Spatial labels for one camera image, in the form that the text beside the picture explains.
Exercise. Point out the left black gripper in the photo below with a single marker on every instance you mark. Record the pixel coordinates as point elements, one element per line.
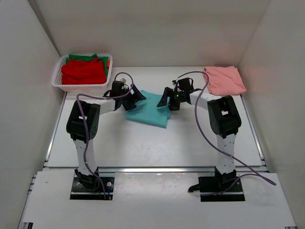
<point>134,98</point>

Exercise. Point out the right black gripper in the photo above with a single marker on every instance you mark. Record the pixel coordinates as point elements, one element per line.
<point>167,92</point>

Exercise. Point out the teal t shirt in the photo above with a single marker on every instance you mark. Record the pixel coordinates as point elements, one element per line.
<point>147,111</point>

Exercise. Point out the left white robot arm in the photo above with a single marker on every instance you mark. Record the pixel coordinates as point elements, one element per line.
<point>84,118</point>

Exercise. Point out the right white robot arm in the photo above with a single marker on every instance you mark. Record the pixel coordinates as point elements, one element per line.
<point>224,118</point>

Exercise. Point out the orange t shirt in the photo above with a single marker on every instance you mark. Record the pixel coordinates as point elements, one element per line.
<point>108,64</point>

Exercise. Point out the red t shirt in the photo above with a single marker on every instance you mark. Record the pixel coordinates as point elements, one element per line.
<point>76,72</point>

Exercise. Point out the folded pink t shirt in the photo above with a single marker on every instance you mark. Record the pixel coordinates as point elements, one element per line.
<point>223,81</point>

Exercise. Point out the green t shirt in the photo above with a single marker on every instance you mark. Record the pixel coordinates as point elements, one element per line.
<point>89,58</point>

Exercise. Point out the white plastic basket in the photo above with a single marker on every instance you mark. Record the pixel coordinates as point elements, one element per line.
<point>56,79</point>

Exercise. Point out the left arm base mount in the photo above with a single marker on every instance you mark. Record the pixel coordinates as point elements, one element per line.
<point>89,187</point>

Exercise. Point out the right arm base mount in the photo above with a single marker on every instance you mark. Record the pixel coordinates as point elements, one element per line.
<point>219,188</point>

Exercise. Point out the metal table rail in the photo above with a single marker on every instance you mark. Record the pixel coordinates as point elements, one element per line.
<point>163,169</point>

